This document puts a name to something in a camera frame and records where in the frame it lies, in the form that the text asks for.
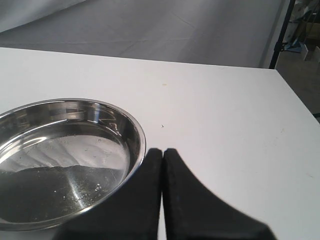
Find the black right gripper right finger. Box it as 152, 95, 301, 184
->
162, 148, 276, 240

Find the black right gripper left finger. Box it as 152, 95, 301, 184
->
55, 148, 162, 240

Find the round stainless steel dish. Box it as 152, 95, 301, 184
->
0, 98, 146, 232

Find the grey backdrop cloth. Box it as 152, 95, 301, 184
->
0, 0, 289, 68

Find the black metal stand pole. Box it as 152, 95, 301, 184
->
269, 0, 295, 69

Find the blue object on floor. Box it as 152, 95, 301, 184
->
284, 41, 308, 53

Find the white box on floor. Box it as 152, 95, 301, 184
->
300, 44, 320, 63

